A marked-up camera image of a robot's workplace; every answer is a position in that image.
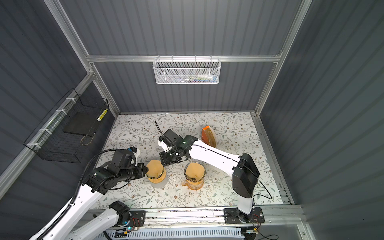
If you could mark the black wire side basket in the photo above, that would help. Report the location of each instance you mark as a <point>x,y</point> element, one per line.
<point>67,135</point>

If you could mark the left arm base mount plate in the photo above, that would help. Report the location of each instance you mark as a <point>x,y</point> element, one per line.
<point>131,219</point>

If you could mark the pens in white basket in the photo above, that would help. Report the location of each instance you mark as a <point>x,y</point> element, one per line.
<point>200,79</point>

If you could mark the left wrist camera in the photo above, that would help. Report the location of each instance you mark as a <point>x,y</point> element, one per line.
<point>135,152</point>

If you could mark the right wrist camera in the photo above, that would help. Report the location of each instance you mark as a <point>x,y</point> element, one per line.
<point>163,145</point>

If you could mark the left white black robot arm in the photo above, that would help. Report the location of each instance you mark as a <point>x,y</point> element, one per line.
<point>60,226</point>

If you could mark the wooden dripper ring stand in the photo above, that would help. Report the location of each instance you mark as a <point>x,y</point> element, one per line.
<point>195,184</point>

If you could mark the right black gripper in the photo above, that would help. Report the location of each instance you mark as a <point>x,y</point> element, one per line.
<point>164,160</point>

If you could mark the black pad in side basket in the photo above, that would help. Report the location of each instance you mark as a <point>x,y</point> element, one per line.
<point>82,124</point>

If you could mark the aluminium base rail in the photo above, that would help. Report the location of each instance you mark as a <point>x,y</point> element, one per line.
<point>214,216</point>

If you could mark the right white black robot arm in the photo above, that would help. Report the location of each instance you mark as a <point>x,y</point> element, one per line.
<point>242,169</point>

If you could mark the clear frosted glass carafe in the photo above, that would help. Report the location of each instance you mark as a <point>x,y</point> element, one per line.
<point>158,185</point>

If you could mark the orange glass carafe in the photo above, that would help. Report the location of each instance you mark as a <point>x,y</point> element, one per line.
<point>192,188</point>

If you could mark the green glass dripper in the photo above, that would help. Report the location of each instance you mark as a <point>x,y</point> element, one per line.
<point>163,175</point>

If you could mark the white wire wall basket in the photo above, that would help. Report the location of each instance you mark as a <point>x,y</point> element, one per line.
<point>168,72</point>

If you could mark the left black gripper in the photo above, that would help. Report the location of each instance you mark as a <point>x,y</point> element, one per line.
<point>142,171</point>

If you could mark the yellow marker in black basket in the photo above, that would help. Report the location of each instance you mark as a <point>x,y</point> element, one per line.
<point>101,116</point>

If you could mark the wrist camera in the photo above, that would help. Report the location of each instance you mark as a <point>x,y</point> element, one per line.
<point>163,145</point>
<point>135,152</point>

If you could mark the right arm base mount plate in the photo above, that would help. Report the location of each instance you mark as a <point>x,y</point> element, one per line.
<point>235,216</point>

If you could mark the orange coffee filter box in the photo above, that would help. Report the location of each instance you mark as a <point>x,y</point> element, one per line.
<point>204,137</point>

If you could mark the brown paper coffee filters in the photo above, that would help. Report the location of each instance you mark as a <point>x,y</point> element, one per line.
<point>211,137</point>

